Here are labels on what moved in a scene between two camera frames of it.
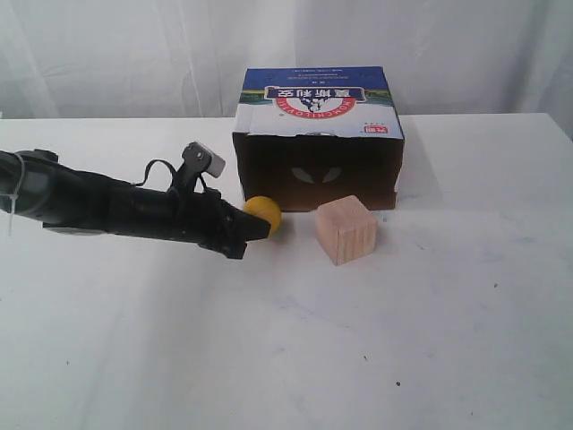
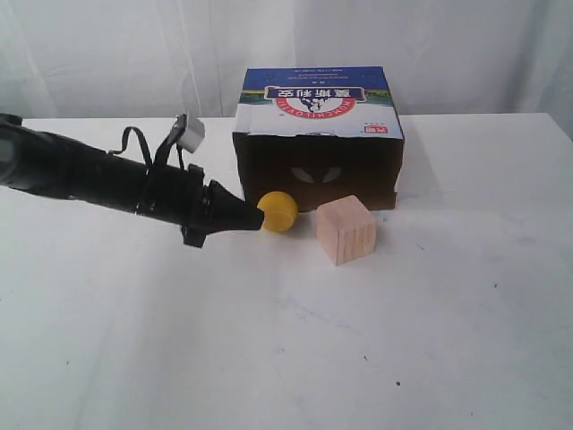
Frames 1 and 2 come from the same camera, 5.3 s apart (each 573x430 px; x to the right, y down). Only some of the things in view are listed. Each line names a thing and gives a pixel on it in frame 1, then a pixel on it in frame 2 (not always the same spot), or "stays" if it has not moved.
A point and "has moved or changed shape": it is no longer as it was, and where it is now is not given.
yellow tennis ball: x=266 y=208 has moved or changed shape
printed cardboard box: x=304 y=135 stays
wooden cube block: x=346 y=229 stays
